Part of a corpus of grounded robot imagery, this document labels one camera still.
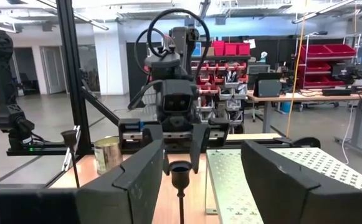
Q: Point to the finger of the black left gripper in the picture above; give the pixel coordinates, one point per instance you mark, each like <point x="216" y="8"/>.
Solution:
<point x="199" y="146"/>
<point x="152" y="133"/>

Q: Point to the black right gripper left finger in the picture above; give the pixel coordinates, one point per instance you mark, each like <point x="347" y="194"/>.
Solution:
<point x="131" y="193"/>

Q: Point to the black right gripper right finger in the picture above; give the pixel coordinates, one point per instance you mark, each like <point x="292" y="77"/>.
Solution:
<point x="286" y="193"/>

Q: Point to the labelled silver tin candle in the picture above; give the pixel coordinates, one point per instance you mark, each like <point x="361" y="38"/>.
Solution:
<point x="110" y="155"/>

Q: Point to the dark metal candle holder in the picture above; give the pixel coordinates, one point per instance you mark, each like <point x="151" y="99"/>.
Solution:
<point x="70" y="137"/>
<point x="180" y="174"/>

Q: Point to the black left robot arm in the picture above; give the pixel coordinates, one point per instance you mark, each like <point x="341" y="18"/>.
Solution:
<point x="183" y="40"/>

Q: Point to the pale green perforated metal shelf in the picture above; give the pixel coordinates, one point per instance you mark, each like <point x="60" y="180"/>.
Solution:
<point x="230" y="186"/>

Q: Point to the rack of small parts bins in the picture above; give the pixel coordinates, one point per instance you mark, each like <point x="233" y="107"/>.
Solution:
<point x="224" y="84"/>

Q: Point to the blue bucket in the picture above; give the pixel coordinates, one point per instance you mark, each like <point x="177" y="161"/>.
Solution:
<point x="285" y="107"/>

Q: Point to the wooden workshop desk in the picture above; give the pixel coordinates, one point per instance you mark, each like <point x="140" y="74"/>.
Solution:
<point x="308" y="97"/>

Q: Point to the red storage bins row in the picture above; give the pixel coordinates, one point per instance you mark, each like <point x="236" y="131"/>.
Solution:
<point x="232" y="48"/>

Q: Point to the black flat device box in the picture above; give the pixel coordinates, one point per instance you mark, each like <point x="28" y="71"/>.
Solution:
<point x="336" y="92"/>

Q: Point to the long ceiling light strip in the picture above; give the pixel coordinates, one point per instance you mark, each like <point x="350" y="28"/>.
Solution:
<point x="321" y="11"/>
<point x="84" y="18"/>

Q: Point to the black diagonal frame brace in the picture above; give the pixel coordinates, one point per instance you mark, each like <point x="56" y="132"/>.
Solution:
<point x="101" y="107"/>

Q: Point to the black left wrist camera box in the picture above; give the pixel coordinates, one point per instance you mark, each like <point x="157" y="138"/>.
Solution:
<point x="177" y="99"/>

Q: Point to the black aluminium frame post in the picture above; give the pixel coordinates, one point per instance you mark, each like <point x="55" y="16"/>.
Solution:
<point x="73" y="77"/>

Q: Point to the black frame base rail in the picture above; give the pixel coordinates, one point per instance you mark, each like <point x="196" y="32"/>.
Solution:
<point x="43" y="150"/>

